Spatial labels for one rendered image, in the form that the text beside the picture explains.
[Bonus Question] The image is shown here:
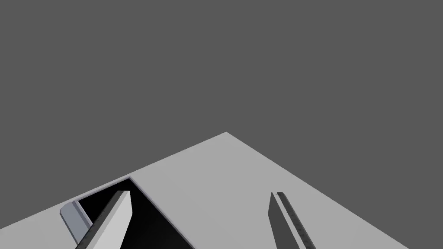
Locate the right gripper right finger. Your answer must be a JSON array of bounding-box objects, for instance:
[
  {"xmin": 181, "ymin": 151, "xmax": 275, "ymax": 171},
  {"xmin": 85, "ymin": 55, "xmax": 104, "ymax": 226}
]
[{"xmin": 268, "ymin": 191, "xmax": 317, "ymax": 249}]

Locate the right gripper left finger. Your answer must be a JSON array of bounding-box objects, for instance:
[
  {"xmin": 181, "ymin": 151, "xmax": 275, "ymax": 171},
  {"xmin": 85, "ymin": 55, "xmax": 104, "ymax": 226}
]
[{"xmin": 75, "ymin": 190, "xmax": 133, "ymax": 249}]

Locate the black sink basin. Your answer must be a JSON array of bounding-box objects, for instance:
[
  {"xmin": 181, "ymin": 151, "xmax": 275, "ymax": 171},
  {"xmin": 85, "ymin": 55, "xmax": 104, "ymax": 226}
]
[{"xmin": 59, "ymin": 176, "xmax": 196, "ymax": 249}]

